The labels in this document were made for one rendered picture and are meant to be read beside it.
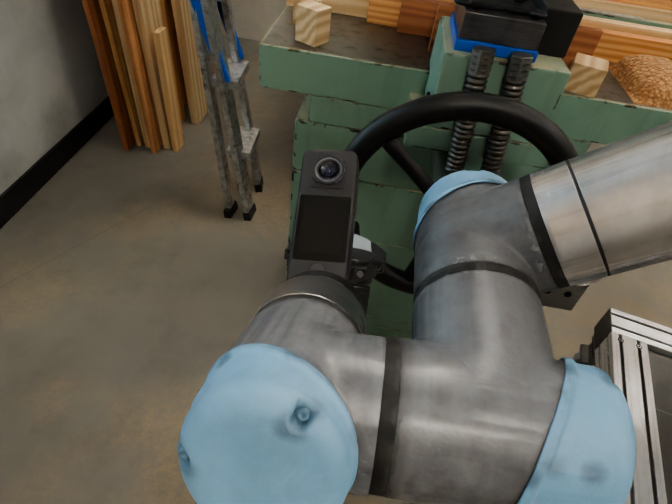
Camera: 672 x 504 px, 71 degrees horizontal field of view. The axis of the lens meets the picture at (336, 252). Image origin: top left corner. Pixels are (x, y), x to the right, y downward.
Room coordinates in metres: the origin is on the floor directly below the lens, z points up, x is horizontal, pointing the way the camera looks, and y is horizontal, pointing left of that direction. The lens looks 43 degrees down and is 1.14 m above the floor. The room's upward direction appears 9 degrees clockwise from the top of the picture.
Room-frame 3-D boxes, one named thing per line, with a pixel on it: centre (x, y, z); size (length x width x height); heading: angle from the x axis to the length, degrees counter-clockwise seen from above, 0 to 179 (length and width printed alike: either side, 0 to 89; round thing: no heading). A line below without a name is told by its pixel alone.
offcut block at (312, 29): (0.67, 0.08, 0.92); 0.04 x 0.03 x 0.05; 60
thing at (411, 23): (0.77, -0.16, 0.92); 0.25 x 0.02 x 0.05; 88
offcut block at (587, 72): (0.65, -0.29, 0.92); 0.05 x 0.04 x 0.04; 160
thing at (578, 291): (0.64, -0.39, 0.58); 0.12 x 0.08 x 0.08; 178
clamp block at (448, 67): (0.60, -0.15, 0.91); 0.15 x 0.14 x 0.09; 88
